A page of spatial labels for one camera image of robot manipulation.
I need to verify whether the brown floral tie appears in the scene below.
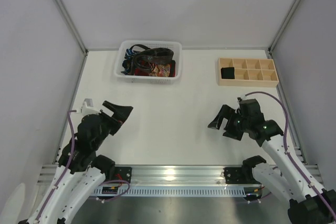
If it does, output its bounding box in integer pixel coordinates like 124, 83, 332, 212
132, 48, 174, 70

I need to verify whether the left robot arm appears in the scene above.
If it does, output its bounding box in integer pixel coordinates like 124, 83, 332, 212
21, 99, 133, 223

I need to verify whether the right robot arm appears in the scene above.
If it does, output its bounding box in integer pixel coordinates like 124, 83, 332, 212
208, 99, 335, 223

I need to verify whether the rolled black tie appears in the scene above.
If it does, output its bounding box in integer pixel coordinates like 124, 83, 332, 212
220, 67, 235, 80

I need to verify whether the wooden compartment box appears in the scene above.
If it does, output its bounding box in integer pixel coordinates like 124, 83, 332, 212
218, 58, 279, 88

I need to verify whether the blue striped tie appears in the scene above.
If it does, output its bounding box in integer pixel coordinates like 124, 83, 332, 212
121, 49, 139, 76

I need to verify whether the colourful patterned tie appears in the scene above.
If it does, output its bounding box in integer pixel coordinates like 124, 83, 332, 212
149, 64, 171, 77

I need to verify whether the red tie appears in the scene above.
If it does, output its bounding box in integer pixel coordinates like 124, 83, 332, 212
134, 60, 176, 78

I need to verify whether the white plastic basket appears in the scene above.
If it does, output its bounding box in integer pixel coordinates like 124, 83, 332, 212
114, 40, 183, 84

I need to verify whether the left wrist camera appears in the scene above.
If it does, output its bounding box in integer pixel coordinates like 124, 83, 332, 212
79, 98, 98, 116

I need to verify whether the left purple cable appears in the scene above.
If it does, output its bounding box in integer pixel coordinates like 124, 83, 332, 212
34, 110, 131, 222

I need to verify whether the purple cable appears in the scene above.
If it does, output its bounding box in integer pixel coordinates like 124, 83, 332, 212
244, 91, 336, 222
34, 110, 131, 222

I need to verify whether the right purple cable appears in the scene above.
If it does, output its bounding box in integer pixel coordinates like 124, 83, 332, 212
244, 91, 336, 222

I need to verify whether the white slotted cable duct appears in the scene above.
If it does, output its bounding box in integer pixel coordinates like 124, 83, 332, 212
90, 186, 246, 198

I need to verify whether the aluminium mounting rail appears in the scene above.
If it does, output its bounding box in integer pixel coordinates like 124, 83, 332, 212
37, 165, 323, 186

